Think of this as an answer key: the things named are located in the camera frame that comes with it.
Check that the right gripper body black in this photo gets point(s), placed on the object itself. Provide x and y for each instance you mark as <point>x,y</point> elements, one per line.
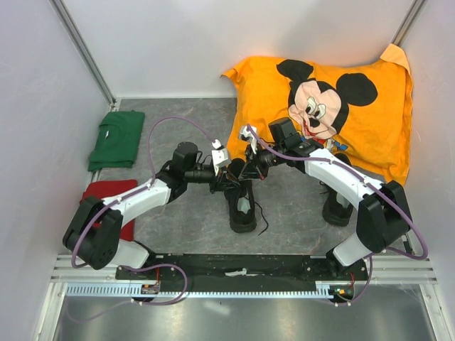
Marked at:
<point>266,158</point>

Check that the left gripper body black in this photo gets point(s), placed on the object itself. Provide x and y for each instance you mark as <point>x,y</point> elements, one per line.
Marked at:
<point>216,185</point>

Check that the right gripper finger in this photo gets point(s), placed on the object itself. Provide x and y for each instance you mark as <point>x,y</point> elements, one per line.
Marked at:
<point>257,172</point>
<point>244,172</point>

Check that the black shoe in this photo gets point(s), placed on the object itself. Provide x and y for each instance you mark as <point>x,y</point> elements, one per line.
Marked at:
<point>241,204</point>
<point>336,209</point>

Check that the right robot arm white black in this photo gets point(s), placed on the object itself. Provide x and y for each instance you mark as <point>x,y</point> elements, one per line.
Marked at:
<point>383,211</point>

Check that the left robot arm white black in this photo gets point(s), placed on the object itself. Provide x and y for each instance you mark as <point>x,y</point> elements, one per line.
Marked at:
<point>93,236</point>

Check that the orange Mickey Mouse pillow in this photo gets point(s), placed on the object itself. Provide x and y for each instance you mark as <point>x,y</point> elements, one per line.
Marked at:
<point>364,111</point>

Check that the green folded shirt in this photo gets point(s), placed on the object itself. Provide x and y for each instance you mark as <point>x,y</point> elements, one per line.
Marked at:
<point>118,140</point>

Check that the red folded shirt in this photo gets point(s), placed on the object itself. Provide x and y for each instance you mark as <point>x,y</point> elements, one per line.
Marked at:
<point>108,188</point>

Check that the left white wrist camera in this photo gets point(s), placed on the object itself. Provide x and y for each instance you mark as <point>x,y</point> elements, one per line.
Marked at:
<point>220,156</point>

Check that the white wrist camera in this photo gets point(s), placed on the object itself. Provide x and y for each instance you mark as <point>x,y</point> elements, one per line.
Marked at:
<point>220,156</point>
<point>247,133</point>

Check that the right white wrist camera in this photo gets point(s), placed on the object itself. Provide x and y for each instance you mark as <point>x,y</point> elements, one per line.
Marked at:
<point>247,133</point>

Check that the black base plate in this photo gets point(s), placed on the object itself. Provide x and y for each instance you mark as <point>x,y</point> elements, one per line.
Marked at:
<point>211,266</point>

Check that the grey slotted cable duct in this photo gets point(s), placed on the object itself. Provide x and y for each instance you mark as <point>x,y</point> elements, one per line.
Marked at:
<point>130,290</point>

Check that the aluminium front rail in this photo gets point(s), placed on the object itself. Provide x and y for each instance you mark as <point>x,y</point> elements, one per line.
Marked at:
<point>384,269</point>

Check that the left aluminium frame post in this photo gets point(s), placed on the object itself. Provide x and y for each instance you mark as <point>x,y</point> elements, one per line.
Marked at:
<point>79,42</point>

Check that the aluminium frame post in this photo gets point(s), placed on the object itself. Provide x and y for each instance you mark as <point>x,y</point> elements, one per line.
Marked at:
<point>79,42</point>
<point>408,22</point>

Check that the right aluminium frame post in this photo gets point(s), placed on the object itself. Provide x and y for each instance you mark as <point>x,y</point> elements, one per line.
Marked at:
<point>408,22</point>

